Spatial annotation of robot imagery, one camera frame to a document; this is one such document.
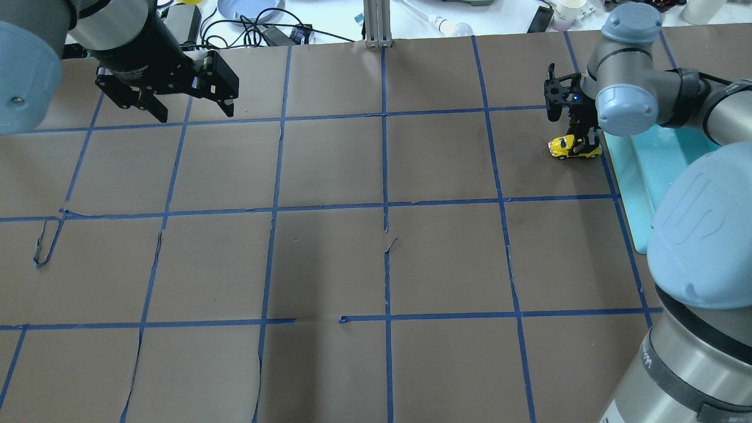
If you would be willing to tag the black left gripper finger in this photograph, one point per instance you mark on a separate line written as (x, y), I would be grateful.
(212, 78)
(147, 101)

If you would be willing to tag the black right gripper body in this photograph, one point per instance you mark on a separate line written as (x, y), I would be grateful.
(580, 125)

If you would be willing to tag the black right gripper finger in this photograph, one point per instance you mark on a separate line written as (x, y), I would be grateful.
(589, 145)
(575, 127)

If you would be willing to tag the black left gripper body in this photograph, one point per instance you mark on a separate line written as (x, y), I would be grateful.
(140, 54)

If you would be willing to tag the yellow beetle toy car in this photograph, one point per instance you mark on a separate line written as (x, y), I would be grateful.
(565, 147)

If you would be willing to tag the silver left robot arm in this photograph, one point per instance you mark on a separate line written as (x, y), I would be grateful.
(33, 35)

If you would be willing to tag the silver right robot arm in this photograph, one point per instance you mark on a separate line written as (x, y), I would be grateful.
(693, 365)

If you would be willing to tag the black power adapter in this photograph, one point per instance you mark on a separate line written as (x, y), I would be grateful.
(183, 20)

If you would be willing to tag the light blue plastic bin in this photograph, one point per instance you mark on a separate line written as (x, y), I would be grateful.
(646, 165)

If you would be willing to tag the white paper cup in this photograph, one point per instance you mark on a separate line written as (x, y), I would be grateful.
(566, 12)

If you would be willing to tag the blue plastic plate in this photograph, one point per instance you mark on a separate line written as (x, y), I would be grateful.
(233, 10)

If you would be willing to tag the white light bulb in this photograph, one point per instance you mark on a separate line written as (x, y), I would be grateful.
(449, 28)

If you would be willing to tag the aluminium frame post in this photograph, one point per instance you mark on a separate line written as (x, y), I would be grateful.
(377, 24)

